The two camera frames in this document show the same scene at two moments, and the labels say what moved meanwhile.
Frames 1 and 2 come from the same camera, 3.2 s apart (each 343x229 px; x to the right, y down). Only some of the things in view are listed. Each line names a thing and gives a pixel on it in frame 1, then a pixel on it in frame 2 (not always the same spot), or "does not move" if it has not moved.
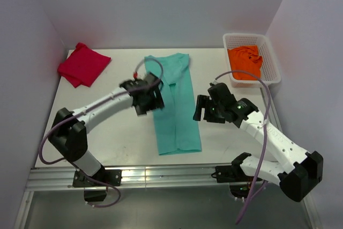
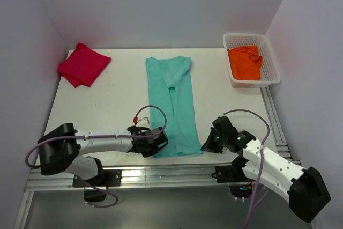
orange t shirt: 245,58 does not move
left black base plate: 112,177 does not move
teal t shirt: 176,123 does not move
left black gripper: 154,96 → 154,143
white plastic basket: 253,53 does not move
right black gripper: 209,110 → 211,141
